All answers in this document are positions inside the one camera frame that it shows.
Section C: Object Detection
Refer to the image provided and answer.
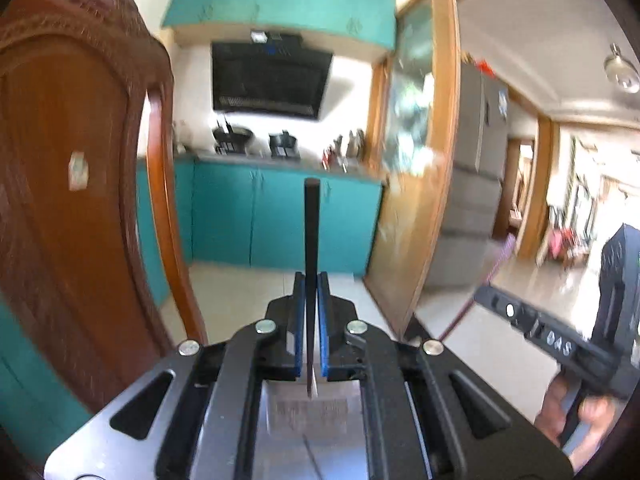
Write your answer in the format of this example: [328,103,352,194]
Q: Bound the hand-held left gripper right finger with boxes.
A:
[317,270,576,480]

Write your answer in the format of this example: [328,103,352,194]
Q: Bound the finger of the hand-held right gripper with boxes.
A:
[472,284,540,342]

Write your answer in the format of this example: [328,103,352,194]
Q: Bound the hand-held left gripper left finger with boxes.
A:
[44,271,307,480]

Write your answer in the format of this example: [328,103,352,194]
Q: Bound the red-brown chopstick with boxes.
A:
[442,237,517,341]

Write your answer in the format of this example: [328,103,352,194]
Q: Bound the black chopstick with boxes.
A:
[303,178,321,401]

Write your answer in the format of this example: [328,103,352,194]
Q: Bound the person's right hand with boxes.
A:
[534,374,623,468]

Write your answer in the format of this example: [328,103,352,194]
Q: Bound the red cloth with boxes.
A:
[550,227,576,261]

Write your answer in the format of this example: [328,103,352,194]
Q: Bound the silver refrigerator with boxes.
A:
[420,62,511,291]

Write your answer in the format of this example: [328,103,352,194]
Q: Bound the etched glass sliding door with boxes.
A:
[364,0,461,341]

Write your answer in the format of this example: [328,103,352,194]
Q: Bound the grey countertop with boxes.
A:
[172,147,386,181]

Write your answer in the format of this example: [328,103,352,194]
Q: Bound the black clay pot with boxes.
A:
[268,130,301,160]

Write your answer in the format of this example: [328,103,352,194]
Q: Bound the black wok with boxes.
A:
[212,115,254,153]

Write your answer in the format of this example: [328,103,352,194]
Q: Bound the ceiling lamp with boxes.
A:
[604,44,640,93]

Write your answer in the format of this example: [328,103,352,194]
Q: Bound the black range hood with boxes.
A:
[211,32,334,121]

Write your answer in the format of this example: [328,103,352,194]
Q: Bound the white sticker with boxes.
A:
[69,151,91,191]

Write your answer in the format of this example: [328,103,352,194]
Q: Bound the carved wooden chair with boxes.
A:
[0,0,208,411]

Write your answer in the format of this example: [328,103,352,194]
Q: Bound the wooden doorway frame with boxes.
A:
[492,115,561,261]

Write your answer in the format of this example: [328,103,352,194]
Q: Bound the teal wall cabinets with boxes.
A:
[161,0,398,51]

